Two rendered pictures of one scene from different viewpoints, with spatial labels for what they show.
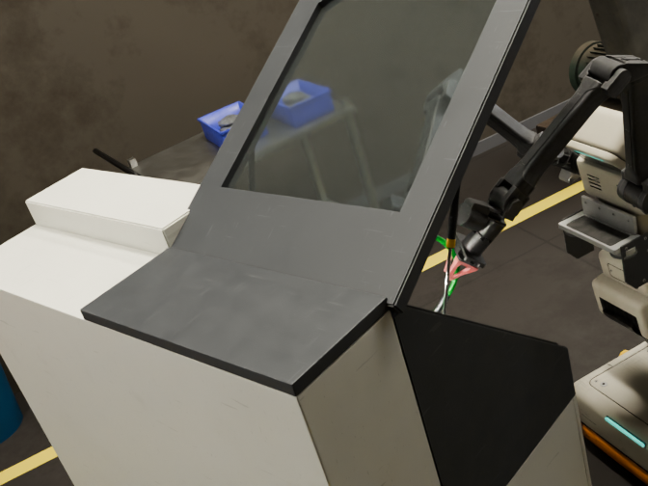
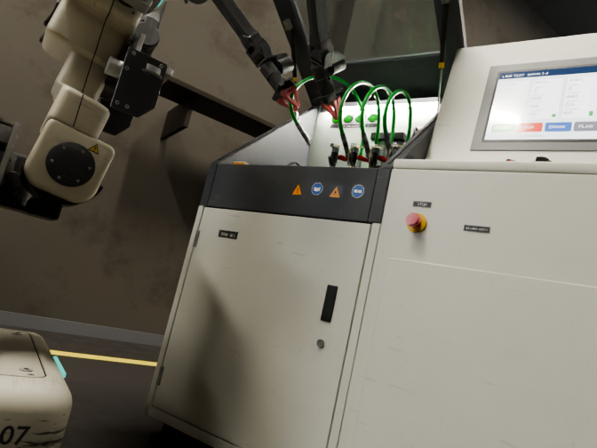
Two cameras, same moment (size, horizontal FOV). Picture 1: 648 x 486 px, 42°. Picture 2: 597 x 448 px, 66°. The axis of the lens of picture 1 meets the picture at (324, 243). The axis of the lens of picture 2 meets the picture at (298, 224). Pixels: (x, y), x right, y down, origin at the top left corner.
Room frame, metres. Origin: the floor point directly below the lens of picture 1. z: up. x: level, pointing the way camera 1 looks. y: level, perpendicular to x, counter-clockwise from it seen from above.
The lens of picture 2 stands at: (3.43, -0.61, 0.53)
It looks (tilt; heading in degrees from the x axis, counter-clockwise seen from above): 10 degrees up; 165
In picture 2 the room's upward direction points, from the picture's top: 13 degrees clockwise
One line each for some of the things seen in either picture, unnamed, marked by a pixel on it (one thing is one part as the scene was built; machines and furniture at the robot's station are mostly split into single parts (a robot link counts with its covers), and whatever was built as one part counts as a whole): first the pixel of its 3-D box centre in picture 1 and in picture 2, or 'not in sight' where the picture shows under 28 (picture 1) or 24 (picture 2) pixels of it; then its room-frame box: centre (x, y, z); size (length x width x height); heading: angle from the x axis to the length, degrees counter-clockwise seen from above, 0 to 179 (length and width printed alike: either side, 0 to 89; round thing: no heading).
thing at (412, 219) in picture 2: not in sight; (414, 220); (2.39, -0.02, 0.80); 0.05 x 0.04 x 0.05; 40
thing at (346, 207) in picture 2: not in sight; (287, 190); (2.02, -0.28, 0.87); 0.62 x 0.04 x 0.16; 40
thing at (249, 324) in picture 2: not in sight; (251, 322); (2.03, -0.30, 0.44); 0.65 x 0.02 x 0.68; 40
